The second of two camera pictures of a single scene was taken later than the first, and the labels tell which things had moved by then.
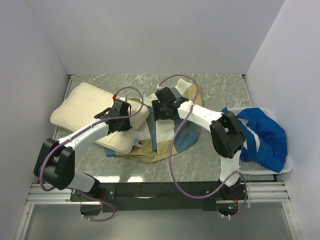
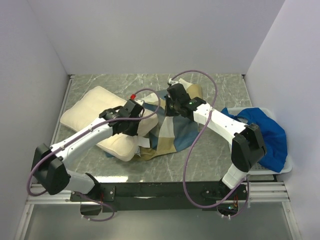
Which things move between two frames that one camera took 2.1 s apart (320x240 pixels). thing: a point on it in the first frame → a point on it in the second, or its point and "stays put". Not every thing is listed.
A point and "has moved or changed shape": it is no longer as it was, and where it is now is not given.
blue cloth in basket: (265, 141) stays put
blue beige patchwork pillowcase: (157, 140) has moved or changed shape
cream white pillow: (87, 100) has moved or changed shape
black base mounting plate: (123, 197) stays put
